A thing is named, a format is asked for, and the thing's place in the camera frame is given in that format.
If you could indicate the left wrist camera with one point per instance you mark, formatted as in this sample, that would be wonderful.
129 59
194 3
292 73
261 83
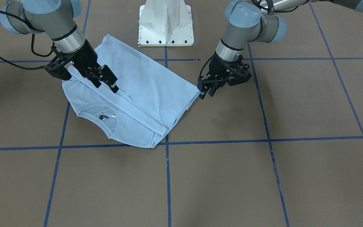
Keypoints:
238 72

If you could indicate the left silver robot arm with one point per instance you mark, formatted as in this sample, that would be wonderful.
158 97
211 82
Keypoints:
248 21

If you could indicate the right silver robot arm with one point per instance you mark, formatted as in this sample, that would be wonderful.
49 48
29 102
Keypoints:
56 19

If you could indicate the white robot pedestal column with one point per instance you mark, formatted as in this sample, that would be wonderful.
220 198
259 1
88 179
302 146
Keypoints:
165 23

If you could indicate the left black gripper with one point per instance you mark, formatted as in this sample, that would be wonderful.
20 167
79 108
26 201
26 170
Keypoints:
218 66

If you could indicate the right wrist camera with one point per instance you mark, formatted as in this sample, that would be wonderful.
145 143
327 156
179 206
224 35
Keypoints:
56 67

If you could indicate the light blue t-shirt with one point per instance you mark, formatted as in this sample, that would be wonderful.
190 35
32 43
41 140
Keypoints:
150 101

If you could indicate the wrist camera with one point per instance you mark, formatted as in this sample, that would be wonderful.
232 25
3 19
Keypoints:
56 67
238 72

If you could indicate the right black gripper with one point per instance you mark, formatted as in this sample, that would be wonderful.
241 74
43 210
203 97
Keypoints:
83 59

